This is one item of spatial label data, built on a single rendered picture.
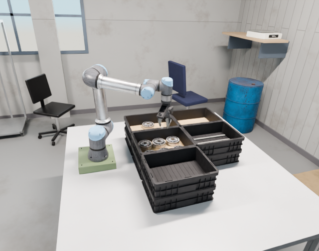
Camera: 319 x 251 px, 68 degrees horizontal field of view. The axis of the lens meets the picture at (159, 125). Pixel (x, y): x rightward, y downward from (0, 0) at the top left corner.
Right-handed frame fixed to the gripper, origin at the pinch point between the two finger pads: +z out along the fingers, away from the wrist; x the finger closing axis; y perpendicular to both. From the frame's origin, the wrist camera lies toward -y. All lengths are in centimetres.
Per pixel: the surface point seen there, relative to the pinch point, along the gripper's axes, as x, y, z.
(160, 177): -15.4, -33.3, 15.4
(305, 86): -100, 219, 17
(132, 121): 37.3, 16.2, 14.2
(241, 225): -67, -34, 27
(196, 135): -17.2, 28.6, 17.8
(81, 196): 25, -60, 28
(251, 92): -37, 215, 39
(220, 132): -33, 44, 18
